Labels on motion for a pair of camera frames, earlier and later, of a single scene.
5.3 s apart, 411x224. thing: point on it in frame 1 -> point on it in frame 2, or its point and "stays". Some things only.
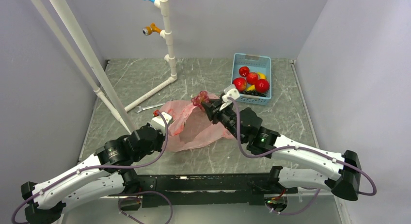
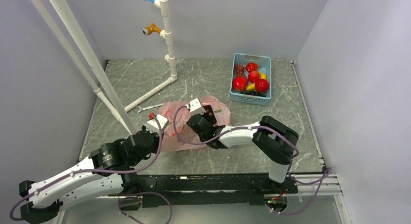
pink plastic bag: (192, 128) stays
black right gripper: (213, 107) -> (212, 118)
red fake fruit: (261, 86) stays
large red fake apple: (240, 84) stays
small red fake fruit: (243, 71) -> (251, 66)
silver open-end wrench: (141, 108) stays
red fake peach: (251, 77) stays
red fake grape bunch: (202, 97) -> (239, 71)
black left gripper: (162, 137) stays
